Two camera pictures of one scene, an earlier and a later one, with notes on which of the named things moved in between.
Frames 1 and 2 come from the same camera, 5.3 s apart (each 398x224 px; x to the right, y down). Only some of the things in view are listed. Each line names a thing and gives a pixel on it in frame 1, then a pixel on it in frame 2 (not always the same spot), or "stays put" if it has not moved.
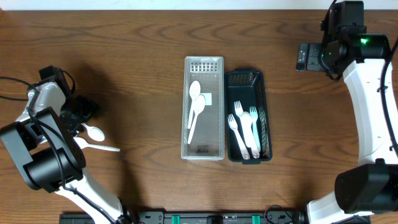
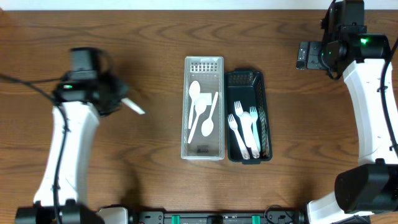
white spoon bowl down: x=94 y=133 to x=208 y=127
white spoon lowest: x=82 y=144 to x=133 y=106
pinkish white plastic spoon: x=250 y=140 stays put
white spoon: x=194 y=91 stays put
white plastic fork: x=233 y=126 stays put
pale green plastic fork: x=254 y=117 stays put
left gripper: x=82 y=109 to x=116 y=97
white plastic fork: x=239 y=109 stays put
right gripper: x=311 y=56 stays put
